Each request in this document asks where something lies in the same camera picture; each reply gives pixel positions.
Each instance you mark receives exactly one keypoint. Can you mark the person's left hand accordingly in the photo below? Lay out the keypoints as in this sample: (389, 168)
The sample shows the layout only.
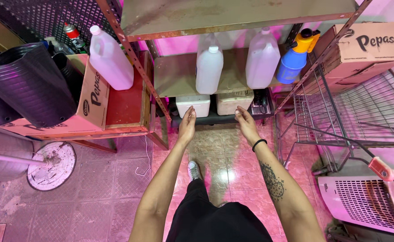
(185, 127)

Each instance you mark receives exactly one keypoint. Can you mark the person's right hand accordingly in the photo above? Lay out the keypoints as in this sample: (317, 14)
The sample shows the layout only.
(248, 129)

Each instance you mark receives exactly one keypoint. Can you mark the black wristband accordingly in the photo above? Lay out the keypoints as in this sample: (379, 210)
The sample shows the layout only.
(258, 143)

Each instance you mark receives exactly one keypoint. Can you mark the white foam box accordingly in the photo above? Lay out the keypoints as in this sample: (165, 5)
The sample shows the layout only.
(197, 102)

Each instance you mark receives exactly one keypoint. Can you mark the black low cart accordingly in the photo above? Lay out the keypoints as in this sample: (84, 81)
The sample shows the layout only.
(217, 119)

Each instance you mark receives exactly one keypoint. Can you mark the beige foam box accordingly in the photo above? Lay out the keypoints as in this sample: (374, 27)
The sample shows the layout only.
(232, 100)

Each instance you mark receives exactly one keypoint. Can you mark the person's white shoe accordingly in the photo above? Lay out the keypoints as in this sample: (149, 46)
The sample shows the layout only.
(193, 170)

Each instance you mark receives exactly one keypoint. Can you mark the slim white plastic jug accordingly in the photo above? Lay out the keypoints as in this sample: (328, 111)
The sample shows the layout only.
(209, 72)

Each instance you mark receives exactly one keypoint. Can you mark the red wooden table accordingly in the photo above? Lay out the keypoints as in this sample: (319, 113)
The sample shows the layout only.
(128, 104)

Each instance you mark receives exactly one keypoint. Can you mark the wide translucent plastic jug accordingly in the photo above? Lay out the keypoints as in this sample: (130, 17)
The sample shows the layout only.
(262, 64)

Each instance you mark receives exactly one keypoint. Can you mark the blue and yellow pressure sprayer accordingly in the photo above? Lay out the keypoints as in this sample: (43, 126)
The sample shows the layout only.
(292, 62)

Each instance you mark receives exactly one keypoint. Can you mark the person's black trousers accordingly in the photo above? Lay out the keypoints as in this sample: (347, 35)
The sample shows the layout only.
(213, 218)

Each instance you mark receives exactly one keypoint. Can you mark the open cardboard box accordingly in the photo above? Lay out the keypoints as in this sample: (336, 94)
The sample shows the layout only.
(91, 100)

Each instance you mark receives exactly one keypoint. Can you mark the rusty metal shelf rack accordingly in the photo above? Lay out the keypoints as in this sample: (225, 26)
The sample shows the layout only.
(217, 16)

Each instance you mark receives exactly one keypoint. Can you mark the white electric heater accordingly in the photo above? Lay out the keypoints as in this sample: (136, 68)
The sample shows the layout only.
(365, 201)

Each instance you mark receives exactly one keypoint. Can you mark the closed brown cardboard box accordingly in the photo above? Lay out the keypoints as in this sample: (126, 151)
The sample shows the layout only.
(361, 50)

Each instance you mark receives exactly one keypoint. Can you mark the white round fan base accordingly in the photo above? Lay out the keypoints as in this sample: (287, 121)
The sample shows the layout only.
(51, 166)

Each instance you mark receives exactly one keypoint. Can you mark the red cap spray can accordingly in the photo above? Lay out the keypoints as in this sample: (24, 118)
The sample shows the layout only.
(72, 33)

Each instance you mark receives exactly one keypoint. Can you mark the clear trigger spray bottle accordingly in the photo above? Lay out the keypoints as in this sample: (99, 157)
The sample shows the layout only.
(60, 47)

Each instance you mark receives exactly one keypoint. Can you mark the stack of black plastic pots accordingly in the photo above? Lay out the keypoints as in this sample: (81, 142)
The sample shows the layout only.
(25, 84)

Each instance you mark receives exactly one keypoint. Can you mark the black perforated metal panel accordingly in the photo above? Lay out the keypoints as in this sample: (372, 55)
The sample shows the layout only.
(39, 18)

